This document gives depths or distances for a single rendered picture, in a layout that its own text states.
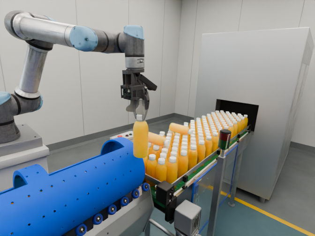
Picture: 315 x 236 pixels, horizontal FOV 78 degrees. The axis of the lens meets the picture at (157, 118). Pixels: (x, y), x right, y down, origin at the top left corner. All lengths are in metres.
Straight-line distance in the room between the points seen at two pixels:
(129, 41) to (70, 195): 0.58
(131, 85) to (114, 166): 0.35
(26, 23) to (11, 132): 0.56
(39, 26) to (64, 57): 2.98
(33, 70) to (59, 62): 2.64
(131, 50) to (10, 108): 0.71
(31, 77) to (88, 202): 0.69
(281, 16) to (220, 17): 1.30
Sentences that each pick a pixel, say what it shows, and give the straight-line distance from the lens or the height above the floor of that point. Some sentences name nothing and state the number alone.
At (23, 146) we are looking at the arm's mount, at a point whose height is 1.17.
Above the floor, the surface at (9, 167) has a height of 1.10.
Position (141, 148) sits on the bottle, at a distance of 0.85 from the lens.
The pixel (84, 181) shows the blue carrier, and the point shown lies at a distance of 0.80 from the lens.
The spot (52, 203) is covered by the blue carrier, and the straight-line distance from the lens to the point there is 0.76.
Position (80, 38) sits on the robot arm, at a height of 1.68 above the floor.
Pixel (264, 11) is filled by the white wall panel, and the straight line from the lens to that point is 5.09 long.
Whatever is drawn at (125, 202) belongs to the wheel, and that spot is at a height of 0.96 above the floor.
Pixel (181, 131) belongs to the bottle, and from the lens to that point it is 1.49.
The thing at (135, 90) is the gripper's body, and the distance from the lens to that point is 0.75.
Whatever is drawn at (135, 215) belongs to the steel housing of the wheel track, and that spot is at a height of 0.86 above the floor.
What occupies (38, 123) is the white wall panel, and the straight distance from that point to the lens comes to 3.79.
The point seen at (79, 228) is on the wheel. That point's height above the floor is 0.97.
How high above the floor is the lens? 1.61
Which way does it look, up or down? 16 degrees down
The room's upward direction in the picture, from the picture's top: 3 degrees clockwise
